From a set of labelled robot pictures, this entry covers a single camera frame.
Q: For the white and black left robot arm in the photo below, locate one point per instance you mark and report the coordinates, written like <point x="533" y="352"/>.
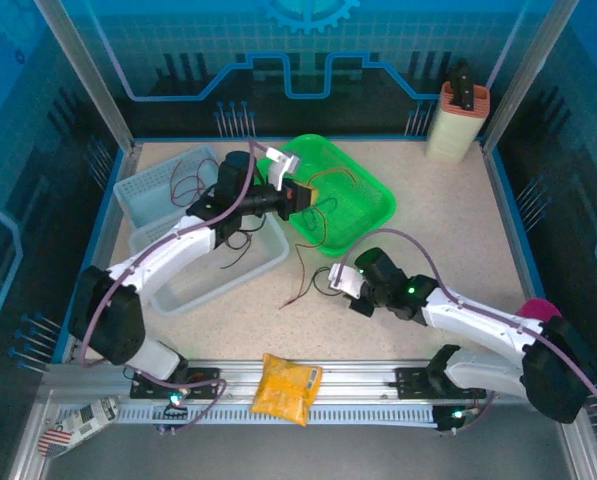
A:
<point x="168" y="255"/>

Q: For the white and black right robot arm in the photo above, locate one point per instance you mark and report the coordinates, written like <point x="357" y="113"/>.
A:
<point x="478" y="317"/>

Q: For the green plastic basket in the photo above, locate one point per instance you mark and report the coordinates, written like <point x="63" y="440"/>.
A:
<point x="368" y="200"/>

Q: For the white plastic basket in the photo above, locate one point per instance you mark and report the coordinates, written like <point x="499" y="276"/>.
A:
<point x="228" y="285"/>

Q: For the light blue plastic basket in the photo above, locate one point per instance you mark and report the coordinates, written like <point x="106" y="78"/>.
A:
<point x="148" y="190"/>

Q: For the magenta plastic cup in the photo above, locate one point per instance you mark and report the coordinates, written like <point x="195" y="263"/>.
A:
<point x="538" y="307"/>

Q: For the beige knife block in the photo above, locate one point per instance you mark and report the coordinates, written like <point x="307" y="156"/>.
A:
<point x="450" y="135"/>

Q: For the yellow snack packet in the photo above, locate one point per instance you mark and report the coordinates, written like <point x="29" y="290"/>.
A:
<point x="283" y="390"/>

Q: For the flag print paper packet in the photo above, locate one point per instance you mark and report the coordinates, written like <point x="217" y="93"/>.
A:
<point x="58" y="442"/>

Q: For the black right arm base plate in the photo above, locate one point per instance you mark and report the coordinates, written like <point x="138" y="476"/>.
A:
<point x="410" y="382"/>

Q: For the aluminium mounting rail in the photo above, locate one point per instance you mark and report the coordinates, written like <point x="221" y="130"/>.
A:
<point x="358" y="380"/>

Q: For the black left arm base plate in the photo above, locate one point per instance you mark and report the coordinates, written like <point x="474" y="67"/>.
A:
<point x="203" y="382"/>

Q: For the aluminium frame post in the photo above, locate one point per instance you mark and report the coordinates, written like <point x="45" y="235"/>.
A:
<point x="523" y="75"/>
<point x="93" y="85"/>

